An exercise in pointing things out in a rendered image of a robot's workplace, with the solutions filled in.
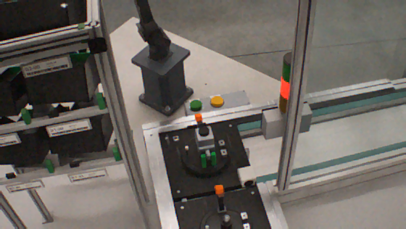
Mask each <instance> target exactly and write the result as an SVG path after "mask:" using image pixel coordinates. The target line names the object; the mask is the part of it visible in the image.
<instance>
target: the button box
mask: <svg viewBox="0 0 406 229"><path fill-rule="evenodd" d="M214 96H220V97H222V98H223V105H222V106H220V107H214V106H213V105H211V101H210V100H211V98H212V97H213V96H209V97H205V98H200V99H193V100H199V101H200V102H201V103H202V108H201V109H199V110H192V109H191V108H190V106H189V104H190V103H191V102H192V101H193V100H188V101H184V102H183V105H184V112H185V116H186V117H187V116H191V115H195V114H199V113H206V112H212V111H216V110H221V109H227V108H235V107H242V106H246V105H250V104H251V103H250V100H249V97H248V96H247V93H246V90H242V91H234V92H231V93H224V94H219V95H214Z"/></svg>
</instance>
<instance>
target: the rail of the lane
mask: <svg viewBox="0 0 406 229"><path fill-rule="evenodd" d="M276 101H279V99H274V100H270V101H264V102H260V103H256V104H250V105H246V106H242V107H235V108H227V109H221V110H216V111H212V112H206V113H202V117H203V121H202V122H203V125H202V126H207V125H214V124H218V123H222V122H228V121H232V120H235V122H236V125H241V124H245V123H249V122H255V121H259V120H261V118H262V109H269V108H273V107H277V105H276ZM192 128H197V122H196V120H195V116H194V115H191V116H187V117H181V118H176V119H172V120H166V121H162V122H155V123H151V124H147V125H142V130H143V134H144V141H145V136H146V135H151V136H153V135H152V134H154V133H159V135H160V134H163V133H174V132H178V131H182V130H188V129H192ZM145 144H146V141H145Z"/></svg>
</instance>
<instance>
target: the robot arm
mask: <svg viewBox="0 0 406 229"><path fill-rule="evenodd" d="M134 1H135V2H134V3H135V5H136V8H137V10H138V15H139V18H140V21H139V22H138V23H136V26H137V27H138V33H139V35H140V36H141V37H142V39H143V40H144V41H145V42H147V43H148V45H149V55H148V56H147V57H148V58H151V59H153V60H154V61H156V62H159V63H160V64H162V63H163V62H164V61H166V60H167V58H168V57H169V56H171V55H172V54H173V52H172V51H170V45H171V42H172V41H171V40H170V38H169V37H168V36H167V34H165V32H164V30H163V29H162V28H161V27H159V26H158V24H157V23H156V22H155V21H154V16H153V14H152V11H151V9H150V6H149V5H150V4H149V1H148V0H134ZM78 52H79V53H86V49H81V50H78ZM61 55H63V54H60V55H55V56H51V57H47V59H48V58H52V57H58V56H61Z"/></svg>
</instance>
